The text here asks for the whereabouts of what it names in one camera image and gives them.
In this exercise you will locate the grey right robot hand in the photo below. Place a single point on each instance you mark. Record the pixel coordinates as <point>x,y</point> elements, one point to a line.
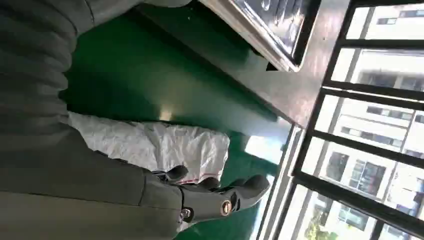
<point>82,198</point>

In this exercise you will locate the white woven sack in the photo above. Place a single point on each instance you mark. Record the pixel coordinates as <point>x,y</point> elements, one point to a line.
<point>159,145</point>

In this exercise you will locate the ribbed grey right arm sleeve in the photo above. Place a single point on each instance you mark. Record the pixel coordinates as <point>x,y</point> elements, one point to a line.
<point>33,59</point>

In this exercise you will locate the metal-framed dark tray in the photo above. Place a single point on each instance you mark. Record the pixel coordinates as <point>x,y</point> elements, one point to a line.
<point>275,26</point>

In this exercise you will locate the building outside window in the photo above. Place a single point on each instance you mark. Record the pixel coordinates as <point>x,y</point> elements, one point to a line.
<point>371,126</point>

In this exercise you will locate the pale window sill rail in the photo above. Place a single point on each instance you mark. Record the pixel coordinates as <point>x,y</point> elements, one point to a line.
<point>281,185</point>

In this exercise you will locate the black window frame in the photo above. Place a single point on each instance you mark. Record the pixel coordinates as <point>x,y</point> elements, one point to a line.
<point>364,145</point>

